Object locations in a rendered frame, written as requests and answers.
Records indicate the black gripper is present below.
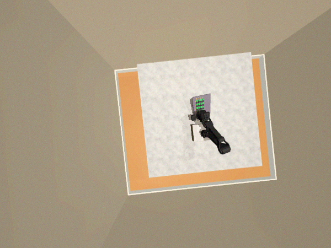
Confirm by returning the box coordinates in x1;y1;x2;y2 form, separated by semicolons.
191;112;210;121

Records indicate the grey switch panel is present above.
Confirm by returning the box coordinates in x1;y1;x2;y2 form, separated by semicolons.
193;94;211;116

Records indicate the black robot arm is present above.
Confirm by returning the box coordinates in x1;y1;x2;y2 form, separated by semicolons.
196;110;231;154

